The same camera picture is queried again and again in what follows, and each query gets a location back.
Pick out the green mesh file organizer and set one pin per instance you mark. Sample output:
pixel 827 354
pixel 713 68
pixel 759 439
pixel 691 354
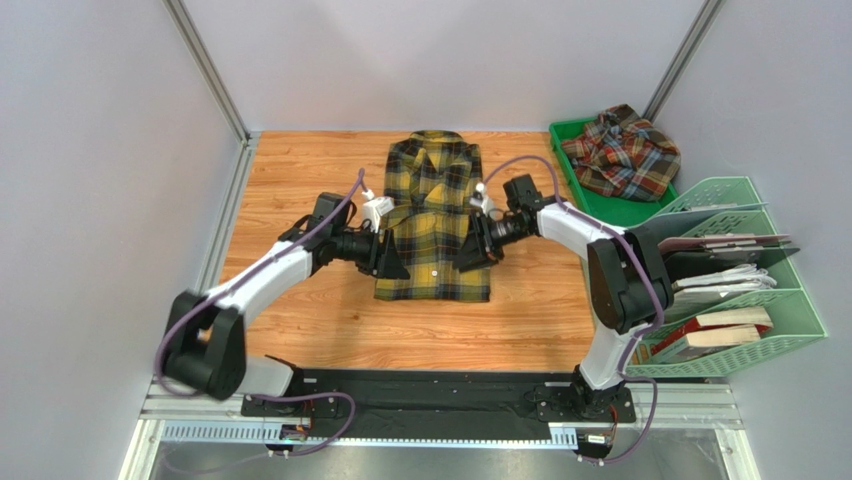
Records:
pixel 732 205

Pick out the white paper stack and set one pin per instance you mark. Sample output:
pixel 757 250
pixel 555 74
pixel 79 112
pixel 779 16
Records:
pixel 744 278

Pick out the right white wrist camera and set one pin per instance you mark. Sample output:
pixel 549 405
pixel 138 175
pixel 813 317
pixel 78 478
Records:
pixel 483 202

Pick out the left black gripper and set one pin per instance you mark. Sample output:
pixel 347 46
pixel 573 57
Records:
pixel 390 264

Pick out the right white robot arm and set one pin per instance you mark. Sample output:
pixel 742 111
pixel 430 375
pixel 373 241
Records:
pixel 628 283

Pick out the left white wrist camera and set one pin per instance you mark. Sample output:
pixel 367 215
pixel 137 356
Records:
pixel 374 208

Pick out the yellow plaid long sleeve shirt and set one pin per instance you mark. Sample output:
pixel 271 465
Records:
pixel 431 176

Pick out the red book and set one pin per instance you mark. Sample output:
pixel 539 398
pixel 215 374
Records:
pixel 710 333

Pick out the aluminium frame rail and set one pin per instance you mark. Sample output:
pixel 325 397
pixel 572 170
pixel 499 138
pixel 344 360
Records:
pixel 683 430

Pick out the dark clipboard folder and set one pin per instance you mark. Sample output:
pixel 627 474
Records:
pixel 702 255

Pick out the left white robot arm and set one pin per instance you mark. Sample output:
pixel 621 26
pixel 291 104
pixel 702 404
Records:
pixel 204 346

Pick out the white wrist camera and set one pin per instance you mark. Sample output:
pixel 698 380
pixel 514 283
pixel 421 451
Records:
pixel 374 208
pixel 483 202

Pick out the green plastic bin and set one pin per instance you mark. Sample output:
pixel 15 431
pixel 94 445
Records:
pixel 613 210

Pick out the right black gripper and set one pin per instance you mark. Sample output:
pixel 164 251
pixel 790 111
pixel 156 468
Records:
pixel 485 235

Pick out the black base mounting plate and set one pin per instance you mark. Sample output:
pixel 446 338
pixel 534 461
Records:
pixel 438 405

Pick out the red plaid shirt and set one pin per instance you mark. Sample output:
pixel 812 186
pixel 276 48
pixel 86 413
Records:
pixel 621 154

